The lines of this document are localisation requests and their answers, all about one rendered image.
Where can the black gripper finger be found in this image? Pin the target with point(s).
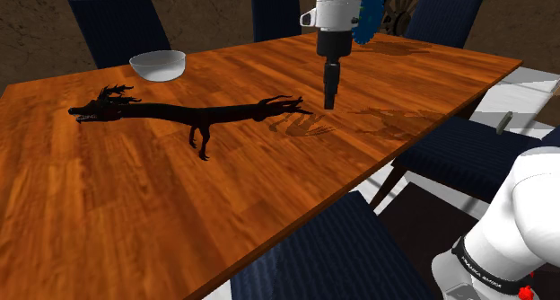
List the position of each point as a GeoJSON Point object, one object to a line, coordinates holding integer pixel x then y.
{"type": "Point", "coordinates": [331, 85]}

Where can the dark blue chair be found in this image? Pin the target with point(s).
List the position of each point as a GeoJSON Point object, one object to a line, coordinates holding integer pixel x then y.
{"type": "Point", "coordinates": [275, 14]}
{"type": "Point", "coordinates": [118, 30]}
{"type": "Point", "coordinates": [337, 255]}
{"type": "Point", "coordinates": [463, 154]}
{"type": "Point", "coordinates": [442, 21]}

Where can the wooden dining table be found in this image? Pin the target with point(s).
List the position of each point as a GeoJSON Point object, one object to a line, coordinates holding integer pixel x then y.
{"type": "Point", "coordinates": [183, 202]}

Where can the small grey bar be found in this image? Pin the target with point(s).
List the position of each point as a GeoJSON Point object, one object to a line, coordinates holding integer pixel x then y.
{"type": "Point", "coordinates": [504, 122]}

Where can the white bowl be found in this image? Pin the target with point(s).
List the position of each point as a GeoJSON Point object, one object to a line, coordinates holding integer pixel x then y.
{"type": "Point", "coordinates": [159, 67]}

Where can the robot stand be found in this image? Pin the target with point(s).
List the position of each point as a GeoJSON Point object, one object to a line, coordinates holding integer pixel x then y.
{"type": "Point", "coordinates": [420, 229]}

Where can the blue toothed round object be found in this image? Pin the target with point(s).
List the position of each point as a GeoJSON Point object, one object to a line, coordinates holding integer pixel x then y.
{"type": "Point", "coordinates": [371, 16]}

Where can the black dragon figure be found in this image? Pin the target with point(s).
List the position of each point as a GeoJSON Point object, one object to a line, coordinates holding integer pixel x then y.
{"type": "Point", "coordinates": [183, 114]}

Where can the dark spoked wheel ornament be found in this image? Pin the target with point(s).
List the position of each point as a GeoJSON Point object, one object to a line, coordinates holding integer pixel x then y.
{"type": "Point", "coordinates": [400, 14]}

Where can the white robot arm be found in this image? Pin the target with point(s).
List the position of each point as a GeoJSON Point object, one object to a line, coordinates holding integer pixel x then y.
{"type": "Point", "coordinates": [525, 211]}

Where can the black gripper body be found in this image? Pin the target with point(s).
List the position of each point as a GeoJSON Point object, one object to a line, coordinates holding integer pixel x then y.
{"type": "Point", "coordinates": [334, 43]}

